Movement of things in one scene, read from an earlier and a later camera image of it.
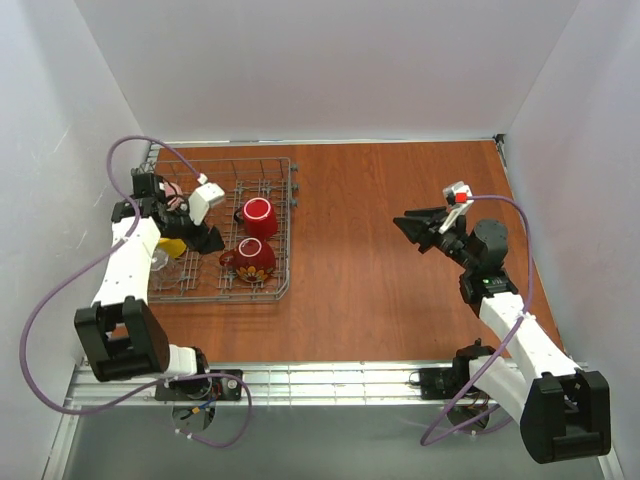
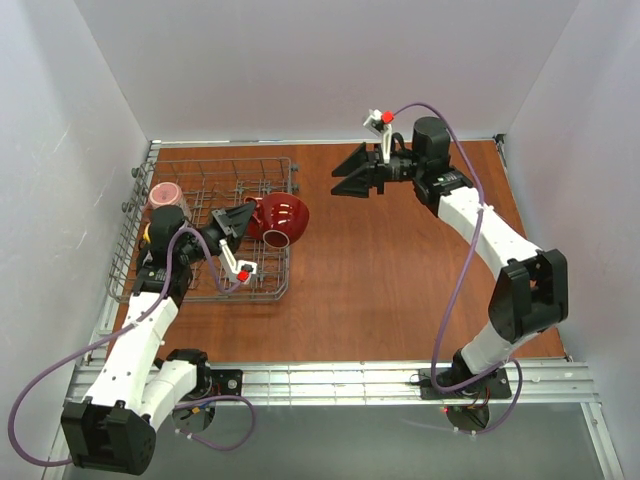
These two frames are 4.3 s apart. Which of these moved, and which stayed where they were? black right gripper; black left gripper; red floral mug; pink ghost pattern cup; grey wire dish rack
Moved: red floral mug; black left gripper; black right gripper
Stayed: pink ghost pattern cup; grey wire dish rack
